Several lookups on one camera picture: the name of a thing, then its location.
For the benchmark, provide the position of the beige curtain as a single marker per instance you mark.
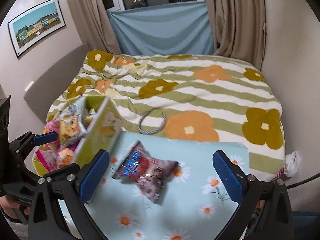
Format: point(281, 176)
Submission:
point(237, 20)
point(90, 17)

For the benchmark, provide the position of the silver yellow snack packet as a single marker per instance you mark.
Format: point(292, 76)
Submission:
point(75, 122)

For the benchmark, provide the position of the grey padded headboard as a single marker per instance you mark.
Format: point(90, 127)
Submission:
point(55, 85)

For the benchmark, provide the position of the purple striped bag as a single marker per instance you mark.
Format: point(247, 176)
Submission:
point(280, 175)

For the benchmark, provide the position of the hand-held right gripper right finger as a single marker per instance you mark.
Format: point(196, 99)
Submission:
point(228, 177)

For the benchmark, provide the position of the yellow-green cardboard box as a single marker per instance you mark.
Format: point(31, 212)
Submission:
point(102, 132)

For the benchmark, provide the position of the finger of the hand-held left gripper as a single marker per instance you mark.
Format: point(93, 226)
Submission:
point(27, 168)
point(46, 137)

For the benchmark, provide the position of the person's blue jeans leg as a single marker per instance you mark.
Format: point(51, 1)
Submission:
point(305, 226)

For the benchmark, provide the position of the framed wall poster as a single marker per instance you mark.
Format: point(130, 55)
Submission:
point(35, 27)

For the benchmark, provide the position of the blue cloth sheet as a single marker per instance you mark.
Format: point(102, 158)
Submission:
point(162, 30)

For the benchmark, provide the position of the white plastic bag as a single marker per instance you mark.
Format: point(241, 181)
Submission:
point(292, 163)

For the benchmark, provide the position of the dark red blue snack packet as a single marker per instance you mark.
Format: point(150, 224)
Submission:
point(142, 167)

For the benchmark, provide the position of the green striped flower blanket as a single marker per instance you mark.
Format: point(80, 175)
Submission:
point(200, 92)

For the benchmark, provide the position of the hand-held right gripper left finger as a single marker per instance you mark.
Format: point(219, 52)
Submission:
point(95, 175)

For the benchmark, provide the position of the person's left hand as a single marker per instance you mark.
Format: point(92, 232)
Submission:
point(10, 206)

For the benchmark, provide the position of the white wall switch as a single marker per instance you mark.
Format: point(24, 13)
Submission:
point(29, 86)

